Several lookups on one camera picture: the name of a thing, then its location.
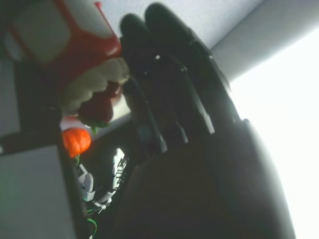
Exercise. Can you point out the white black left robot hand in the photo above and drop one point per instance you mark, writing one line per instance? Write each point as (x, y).
(199, 174)

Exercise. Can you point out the toy strawberry cream cake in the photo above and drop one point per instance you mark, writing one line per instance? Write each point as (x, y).
(84, 42)

